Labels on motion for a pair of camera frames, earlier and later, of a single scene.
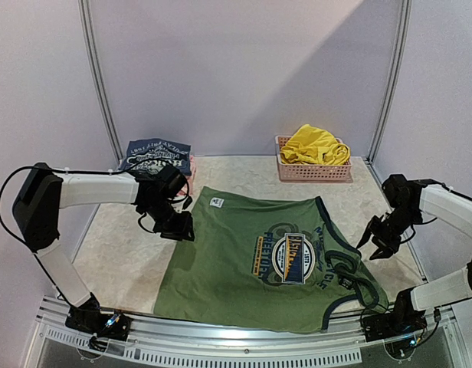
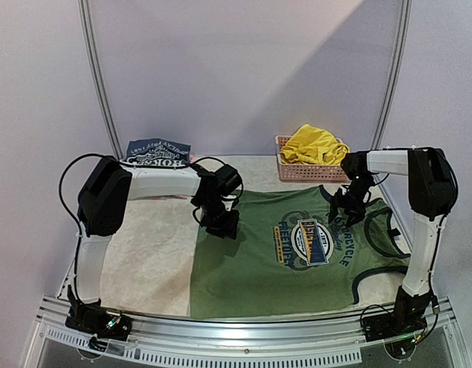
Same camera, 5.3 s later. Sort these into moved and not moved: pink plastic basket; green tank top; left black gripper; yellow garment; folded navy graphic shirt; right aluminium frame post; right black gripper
Moved: left black gripper; right black gripper; green tank top
Not moved: pink plastic basket; folded navy graphic shirt; right aluminium frame post; yellow garment
